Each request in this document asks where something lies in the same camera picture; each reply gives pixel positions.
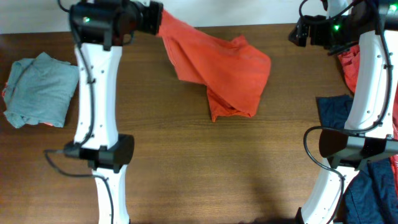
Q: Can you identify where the orange printed t-shirt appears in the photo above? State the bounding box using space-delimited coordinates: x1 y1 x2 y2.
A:
158 11 271 121

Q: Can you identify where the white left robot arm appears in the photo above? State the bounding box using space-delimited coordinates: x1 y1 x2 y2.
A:
63 1 164 223

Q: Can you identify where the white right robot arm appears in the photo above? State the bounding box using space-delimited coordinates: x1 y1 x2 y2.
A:
289 0 397 224

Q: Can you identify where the folded grey t-shirt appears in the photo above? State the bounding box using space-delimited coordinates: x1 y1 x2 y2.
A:
2 52 79 128

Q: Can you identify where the navy blue garment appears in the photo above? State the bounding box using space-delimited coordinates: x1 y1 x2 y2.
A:
317 95 397 224

